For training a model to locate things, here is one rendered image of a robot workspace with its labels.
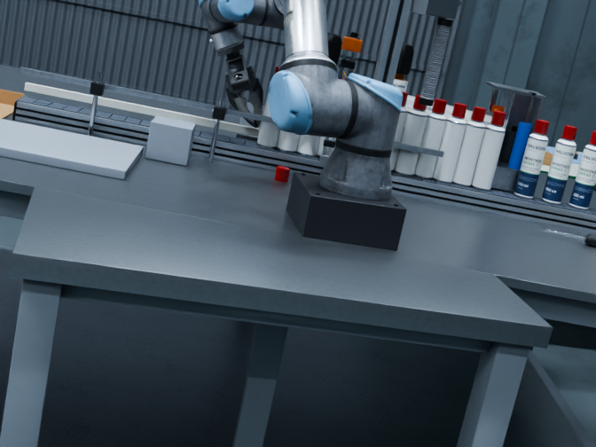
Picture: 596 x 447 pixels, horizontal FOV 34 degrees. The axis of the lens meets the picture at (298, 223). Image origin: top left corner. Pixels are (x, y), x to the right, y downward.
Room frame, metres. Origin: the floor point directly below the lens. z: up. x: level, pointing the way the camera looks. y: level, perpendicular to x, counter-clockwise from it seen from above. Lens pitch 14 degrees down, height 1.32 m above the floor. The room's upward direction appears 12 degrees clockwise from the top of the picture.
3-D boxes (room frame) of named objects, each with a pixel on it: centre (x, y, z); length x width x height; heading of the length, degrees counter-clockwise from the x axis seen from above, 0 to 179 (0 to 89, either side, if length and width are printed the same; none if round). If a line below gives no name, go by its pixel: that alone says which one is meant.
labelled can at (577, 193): (2.57, -0.71, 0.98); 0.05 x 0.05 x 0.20
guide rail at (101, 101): (2.53, 0.22, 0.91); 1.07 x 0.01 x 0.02; 94
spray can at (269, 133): (2.51, 0.12, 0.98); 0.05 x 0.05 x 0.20
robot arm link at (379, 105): (1.99, -0.09, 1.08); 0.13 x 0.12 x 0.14; 116
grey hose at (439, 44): (2.43, -0.24, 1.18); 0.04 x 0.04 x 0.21
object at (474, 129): (2.55, -0.39, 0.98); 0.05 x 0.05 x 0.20
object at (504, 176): (2.64, -0.49, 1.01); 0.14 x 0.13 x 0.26; 94
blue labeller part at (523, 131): (2.60, -0.53, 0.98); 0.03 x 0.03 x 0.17
